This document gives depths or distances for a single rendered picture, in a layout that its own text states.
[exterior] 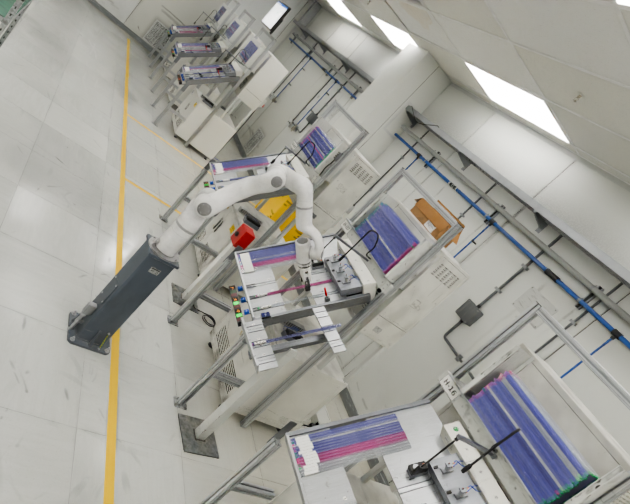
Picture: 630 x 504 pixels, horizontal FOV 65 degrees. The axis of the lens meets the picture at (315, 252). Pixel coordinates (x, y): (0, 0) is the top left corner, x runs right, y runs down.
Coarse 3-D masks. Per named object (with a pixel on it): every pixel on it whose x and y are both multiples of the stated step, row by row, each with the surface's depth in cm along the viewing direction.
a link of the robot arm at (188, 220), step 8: (200, 192) 256; (208, 192) 254; (192, 200) 261; (192, 208) 260; (184, 216) 255; (192, 216) 257; (184, 224) 255; (192, 224) 256; (200, 224) 261; (192, 232) 259
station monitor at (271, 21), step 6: (276, 6) 674; (282, 6) 656; (288, 6) 640; (270, 12) 679; (276, 12) 661; (282, 12) 643; (288, 12) 639; (264, 18) 685; (270, 18) 666; (276, 18) 648; (282, 18) 641; (264, 24) 672; (270, 24) 654; (276, 24) 643; (270, 30) 645
